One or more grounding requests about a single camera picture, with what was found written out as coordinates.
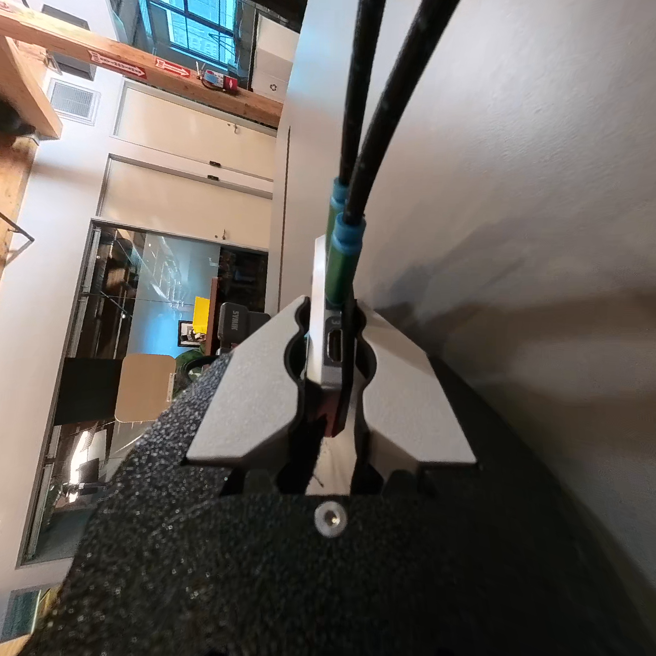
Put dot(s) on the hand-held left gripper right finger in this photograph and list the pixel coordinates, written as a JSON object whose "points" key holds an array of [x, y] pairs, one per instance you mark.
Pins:
{"points": [[415, 410]]}

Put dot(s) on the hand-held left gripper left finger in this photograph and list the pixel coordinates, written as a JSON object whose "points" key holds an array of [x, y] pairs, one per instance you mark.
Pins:
{"points": [[246, 405]]}

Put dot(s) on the dark hub adapter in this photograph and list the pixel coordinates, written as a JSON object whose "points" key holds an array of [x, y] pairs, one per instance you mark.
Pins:
{"points": [[317, 333]]}

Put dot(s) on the printed marker card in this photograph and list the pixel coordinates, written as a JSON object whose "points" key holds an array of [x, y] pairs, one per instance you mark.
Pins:
{"points": [[187, 333]]}

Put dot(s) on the small yellow bin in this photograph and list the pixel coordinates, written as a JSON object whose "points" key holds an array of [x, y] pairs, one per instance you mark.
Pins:
{"points": [[202, 317]]}

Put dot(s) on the long wooden table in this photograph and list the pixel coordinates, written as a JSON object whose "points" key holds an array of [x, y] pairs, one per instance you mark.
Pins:
{"points": [[213, 307]]}

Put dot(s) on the glass partition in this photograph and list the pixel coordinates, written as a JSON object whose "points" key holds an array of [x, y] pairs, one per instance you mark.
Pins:
{"points": [[153, 266]]}

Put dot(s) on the white door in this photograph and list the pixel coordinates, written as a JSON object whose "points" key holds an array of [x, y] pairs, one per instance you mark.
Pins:
{"points": [[184, 200], [194, 123]]}

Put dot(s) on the red fire extinguisher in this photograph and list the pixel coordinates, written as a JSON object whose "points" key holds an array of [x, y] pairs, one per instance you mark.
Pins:
{"points": [[220, 82]]}

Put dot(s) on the white recycling bin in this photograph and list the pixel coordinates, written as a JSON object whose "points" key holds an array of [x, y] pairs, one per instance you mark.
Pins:
{"points": [[274, 56]]}

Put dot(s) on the large paned window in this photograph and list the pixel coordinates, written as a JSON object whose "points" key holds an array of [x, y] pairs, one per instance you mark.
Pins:
{"points": [[200, 30]]}

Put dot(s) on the wooden post with red stickers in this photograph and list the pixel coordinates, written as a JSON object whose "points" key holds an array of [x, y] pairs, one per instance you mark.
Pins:
{"points": [[246, 105]]}

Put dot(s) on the wall vent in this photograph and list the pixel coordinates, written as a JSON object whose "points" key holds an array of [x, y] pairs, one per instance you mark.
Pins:
{"points": [[74, 100]]}

